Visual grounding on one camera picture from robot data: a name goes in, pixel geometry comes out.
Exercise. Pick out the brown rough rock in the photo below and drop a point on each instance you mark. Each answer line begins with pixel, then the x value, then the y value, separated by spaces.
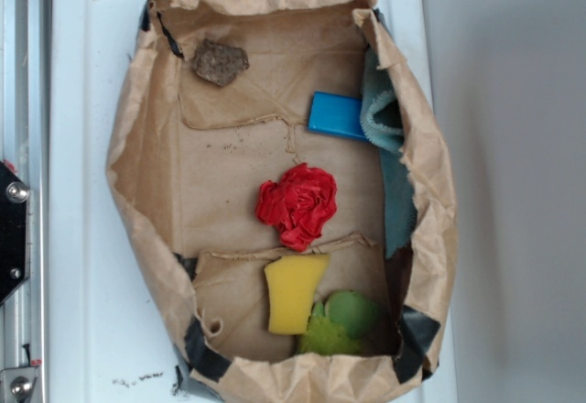
pixel 218 63

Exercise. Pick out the red crumpled paper ball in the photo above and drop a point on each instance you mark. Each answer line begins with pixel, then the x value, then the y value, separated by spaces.
pixel 298 205

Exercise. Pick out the brown paper bag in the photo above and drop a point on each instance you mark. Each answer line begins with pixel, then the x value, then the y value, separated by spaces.
pixel 185 164

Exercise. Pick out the blue rectangular block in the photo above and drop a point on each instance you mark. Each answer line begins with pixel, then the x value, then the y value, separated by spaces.
pixel 336 115

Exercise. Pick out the yellow sponge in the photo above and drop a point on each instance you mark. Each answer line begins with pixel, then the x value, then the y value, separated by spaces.
pixel 292 282

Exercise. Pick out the teal cloth towel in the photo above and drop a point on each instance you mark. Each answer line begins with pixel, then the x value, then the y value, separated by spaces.
pixel 381 122

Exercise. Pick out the green round ball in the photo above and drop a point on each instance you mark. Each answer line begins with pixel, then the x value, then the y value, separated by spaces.
pixel 352 310

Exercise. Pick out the lime green fuzzy toy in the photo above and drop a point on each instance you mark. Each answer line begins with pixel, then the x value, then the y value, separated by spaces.
pixel 325 337

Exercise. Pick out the white plastic tray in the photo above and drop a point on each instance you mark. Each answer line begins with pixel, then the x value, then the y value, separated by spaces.
pixel 106 341

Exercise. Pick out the black metal bracket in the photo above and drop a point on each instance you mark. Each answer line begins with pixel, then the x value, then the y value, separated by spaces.
pixel 13 232

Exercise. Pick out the aluminium frame rail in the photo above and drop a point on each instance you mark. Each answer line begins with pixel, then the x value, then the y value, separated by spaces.
pixel 25 83

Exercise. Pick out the silver corner bracket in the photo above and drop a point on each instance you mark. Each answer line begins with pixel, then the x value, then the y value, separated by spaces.
pixel 18 384

